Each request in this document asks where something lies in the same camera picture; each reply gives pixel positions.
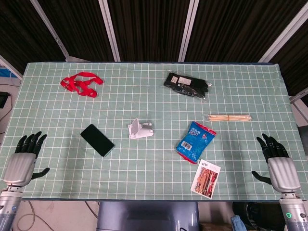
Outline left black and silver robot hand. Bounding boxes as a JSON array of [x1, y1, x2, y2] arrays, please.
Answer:
[[2, 131, 51, 187]]

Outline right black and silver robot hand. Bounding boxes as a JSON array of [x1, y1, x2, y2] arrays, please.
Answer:
[[251, 133, 301, 193]]

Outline black smartphone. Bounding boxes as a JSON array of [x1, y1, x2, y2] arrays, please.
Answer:
[[80, 124, 116, 158]]

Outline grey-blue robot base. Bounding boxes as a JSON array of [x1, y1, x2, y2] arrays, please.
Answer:
[[96, 201, 202, 231]]

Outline white folding phone stand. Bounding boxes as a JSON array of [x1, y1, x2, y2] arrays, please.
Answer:
[[127, 117, 154, 139]]

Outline black bag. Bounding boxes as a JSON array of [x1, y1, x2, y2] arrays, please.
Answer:
[[232, 202, 286, 231]]

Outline blue cloth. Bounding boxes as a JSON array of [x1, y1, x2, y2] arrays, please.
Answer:
[[231, 215, 248, 231]]

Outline black box on floor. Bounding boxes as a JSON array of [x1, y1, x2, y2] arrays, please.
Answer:
[[0, 92, 10, 109]]

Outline bundle of wooden sticks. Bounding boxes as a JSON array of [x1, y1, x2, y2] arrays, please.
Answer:
[[205, 114, 253, 123]]

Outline palace picture postcard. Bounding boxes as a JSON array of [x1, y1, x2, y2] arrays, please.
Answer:
[[190, 159, 221, 200]]

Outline blue snack bag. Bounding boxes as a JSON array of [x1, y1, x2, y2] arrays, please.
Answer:
[[175, 121, 217, 165]]

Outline black gloves in plastic bag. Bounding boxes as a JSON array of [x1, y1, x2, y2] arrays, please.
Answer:
[[163, 72, 213, 101]]

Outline green checked tablecloth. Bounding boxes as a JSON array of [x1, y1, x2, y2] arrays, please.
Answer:
[[0, 62, 308, 201]]

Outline beige floor cable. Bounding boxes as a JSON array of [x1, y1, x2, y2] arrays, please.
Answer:
[[18, 201, 37, 231]]

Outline white frame post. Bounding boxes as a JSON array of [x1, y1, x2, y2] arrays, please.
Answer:
[[30, 0, 70, 61], [178, 0, 199, 62], [0, 54, 24, 80], [98, 0, 121, 62], [258, 0, 308, 63], [290, 88, 308, 104]]

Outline red lanyard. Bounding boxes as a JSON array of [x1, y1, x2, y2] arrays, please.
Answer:
[[60, 72, 104, 98]]

